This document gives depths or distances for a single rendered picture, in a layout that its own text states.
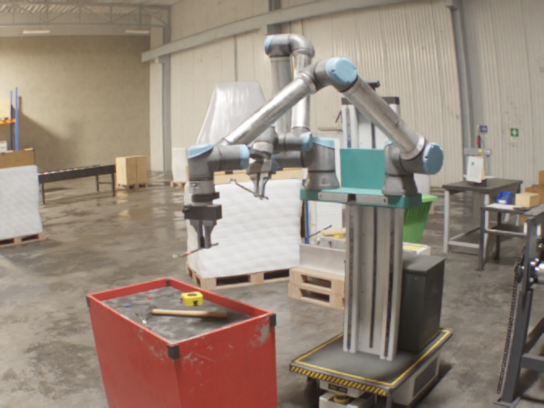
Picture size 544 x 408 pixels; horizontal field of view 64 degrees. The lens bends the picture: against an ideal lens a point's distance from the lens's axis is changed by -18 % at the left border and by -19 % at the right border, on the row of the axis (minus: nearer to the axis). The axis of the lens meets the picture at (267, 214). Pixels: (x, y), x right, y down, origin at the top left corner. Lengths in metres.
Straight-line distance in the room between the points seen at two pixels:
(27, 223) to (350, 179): 7.11
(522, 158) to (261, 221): 9.64
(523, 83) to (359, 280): 11.48
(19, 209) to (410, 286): 7.32
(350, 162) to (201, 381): 1.49
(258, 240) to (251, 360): 3.70
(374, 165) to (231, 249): 3.02
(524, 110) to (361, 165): 11.37
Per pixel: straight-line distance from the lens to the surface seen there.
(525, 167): 13.90
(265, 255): 5.59
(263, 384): 2.02
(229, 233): 5.44
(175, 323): 1.99
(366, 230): 2.87
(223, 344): 1.82
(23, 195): 9.07
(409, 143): 2.28
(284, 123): 2.73
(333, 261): 4.92
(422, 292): 2.91
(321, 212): 6.34
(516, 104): 13.96
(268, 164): 2.30
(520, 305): 2.91
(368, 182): 2.73
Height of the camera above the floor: 1.60
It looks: 9 degrees down
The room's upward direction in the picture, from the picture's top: 2 degrees counter-clockwise
